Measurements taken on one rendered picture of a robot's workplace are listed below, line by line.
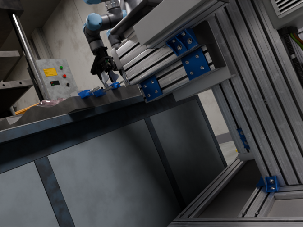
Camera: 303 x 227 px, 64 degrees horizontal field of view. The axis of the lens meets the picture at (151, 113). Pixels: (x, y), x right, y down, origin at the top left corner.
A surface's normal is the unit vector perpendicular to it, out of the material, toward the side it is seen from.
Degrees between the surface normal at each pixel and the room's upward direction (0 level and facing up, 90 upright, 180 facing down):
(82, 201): 90
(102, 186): 90
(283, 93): 90
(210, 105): 90
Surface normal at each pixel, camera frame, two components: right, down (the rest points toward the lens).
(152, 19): -0.63, 0.24
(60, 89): 0.70, -0.31
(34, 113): -0.37, 0.12
